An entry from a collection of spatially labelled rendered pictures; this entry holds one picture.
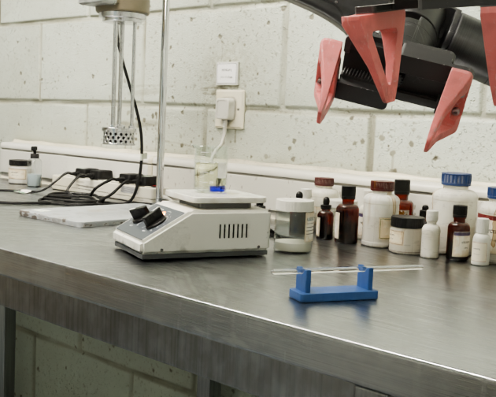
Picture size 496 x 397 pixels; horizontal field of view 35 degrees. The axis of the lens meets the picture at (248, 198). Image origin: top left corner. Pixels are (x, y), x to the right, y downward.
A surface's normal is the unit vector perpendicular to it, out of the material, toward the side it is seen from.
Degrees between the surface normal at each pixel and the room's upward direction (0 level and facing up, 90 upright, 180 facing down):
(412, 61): 129
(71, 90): 90
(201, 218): 90
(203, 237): 90
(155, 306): 90
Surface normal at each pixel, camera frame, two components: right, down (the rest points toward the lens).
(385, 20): 0.73, 0.04
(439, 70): -0.34, 0.68
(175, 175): -0.69, 0.04
